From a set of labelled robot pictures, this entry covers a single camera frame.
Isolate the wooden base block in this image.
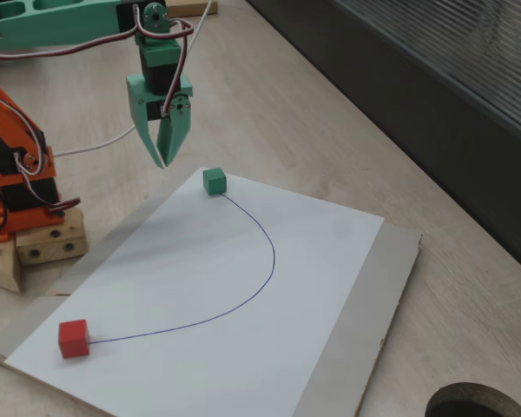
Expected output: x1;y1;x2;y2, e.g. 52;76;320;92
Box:
15;210;89;267

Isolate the grey laminated wooden board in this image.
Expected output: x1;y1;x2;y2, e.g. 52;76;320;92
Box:
0;166;423;417

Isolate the green cube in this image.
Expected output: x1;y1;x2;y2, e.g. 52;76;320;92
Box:
201;166;228;197

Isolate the white usb cable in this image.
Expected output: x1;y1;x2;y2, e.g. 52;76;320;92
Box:
54;0;215;157

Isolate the light wooden plank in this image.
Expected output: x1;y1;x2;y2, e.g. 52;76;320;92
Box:
168;0;219;19

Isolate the ribbed glass desk partition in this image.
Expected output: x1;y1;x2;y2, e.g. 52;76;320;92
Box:
247;0;521;281

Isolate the red cube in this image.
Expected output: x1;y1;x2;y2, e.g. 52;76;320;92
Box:
58;319;91;360

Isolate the white paper sheet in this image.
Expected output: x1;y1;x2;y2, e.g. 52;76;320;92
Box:
3;166;386;417

